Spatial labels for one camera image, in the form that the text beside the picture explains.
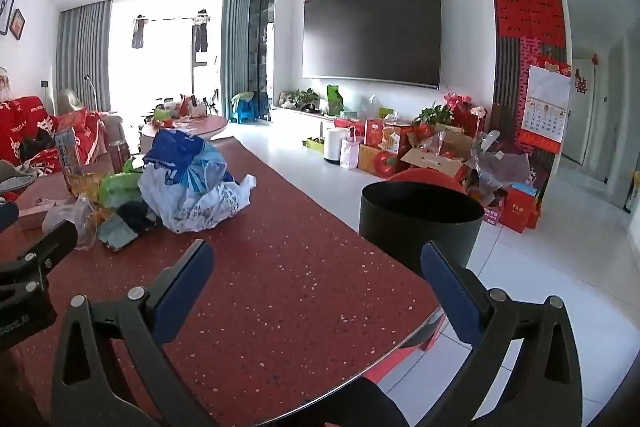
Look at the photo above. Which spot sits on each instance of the black round trash bin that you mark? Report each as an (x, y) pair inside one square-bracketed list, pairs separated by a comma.
[(415, 226)]

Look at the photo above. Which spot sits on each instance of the red drink can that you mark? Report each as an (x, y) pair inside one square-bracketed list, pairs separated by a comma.
[(119, 154)]

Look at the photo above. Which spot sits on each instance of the apple print gift box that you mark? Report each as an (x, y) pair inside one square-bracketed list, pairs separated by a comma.
[(379, 162)]

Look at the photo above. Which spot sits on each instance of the red plastic stool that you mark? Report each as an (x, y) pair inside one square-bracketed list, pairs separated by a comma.
[(430, 179)]

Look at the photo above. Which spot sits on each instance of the red gift bag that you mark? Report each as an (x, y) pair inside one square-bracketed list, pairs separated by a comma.
[(519, 205)]

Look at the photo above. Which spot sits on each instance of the orange snack wrapper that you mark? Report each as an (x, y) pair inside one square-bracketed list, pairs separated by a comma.
[(87, 184)]

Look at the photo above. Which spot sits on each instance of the pink gift bag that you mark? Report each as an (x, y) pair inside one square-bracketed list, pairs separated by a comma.
[(350, 147)]

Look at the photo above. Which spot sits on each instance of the wall calendar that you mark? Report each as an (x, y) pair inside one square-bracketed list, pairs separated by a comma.
[(546, 102)]

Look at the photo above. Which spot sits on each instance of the blue white plastic bag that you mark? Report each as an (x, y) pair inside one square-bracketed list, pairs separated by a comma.
[(186, 182)]

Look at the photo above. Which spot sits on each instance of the green plastic bag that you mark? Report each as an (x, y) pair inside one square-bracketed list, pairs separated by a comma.
[(116, 189)]

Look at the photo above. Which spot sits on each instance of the grey blue tissue paper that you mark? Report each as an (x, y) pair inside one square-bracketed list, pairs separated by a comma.
[(115, 234)]

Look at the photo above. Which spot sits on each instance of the open cardboard box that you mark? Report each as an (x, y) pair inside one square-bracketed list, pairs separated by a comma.
[(444, 151)]

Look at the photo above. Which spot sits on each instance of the large wall television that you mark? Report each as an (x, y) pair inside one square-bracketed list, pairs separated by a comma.
[(397, 41)]

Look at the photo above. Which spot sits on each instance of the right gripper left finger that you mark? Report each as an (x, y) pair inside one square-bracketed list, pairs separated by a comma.
[(89, 388)]

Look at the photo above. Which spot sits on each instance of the tall blue drink can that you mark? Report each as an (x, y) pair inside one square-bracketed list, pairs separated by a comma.
[(66, 146)]

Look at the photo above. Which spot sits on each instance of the grey left curtain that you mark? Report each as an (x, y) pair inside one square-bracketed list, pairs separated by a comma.
[(81, 54)]

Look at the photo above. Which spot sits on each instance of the round red side table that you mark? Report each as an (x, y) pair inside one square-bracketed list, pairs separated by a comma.
[(205, 127)]

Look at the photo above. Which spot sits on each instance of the red covered sofa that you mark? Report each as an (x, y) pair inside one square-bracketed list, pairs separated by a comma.
[(28, 131)]

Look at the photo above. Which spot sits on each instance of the white cylinder appliance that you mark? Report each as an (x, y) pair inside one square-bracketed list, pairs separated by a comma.
[(333, 144)]

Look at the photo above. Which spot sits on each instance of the clear bread wrapper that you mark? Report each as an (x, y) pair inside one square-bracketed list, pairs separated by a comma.
[(81, 213)]

